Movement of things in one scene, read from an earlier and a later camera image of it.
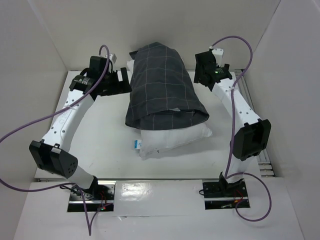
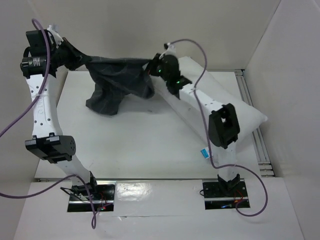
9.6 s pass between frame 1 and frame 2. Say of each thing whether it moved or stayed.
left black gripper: moved
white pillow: moved
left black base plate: stayed
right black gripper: moved
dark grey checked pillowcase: moved
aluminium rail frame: stayed
